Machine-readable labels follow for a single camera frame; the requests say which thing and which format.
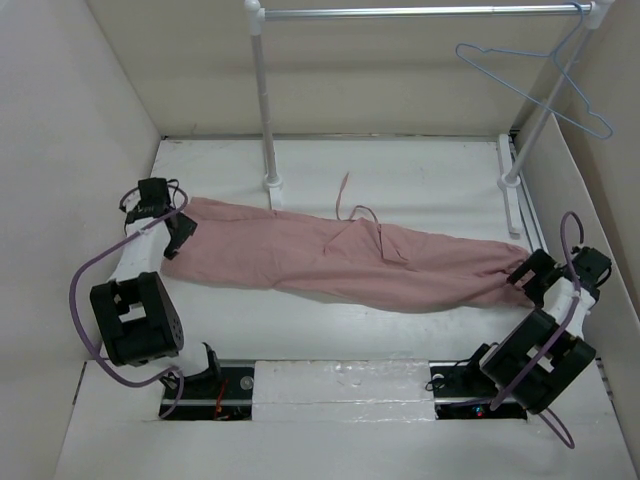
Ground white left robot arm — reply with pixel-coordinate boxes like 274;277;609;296
90;177;223;397

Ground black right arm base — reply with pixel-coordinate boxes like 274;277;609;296
425;343;527;420

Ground pink trousers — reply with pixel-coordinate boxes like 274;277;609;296
161;198;531;312

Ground white clothes rack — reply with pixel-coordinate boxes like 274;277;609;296
243;0;614;236

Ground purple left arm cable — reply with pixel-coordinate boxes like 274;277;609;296
68;184;189;416

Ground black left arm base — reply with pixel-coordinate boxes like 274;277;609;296
159;363;255;422

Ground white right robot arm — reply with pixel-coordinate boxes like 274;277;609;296
462;247;612;414

